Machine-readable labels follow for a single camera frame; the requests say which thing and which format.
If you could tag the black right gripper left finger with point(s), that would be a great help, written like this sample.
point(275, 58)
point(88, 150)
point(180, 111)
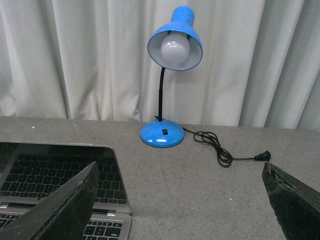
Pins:
point(61, 216)

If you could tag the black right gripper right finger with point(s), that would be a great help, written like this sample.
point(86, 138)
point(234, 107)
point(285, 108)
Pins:
point(295, 204)

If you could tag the silver laptop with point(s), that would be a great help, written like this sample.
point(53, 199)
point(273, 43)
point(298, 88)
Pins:
point(30, 172)

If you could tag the white curtain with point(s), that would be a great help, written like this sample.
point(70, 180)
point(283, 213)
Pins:
point(88, 59)

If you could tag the blue desk lamp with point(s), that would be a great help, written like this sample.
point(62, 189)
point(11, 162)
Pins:
point(175, 46)

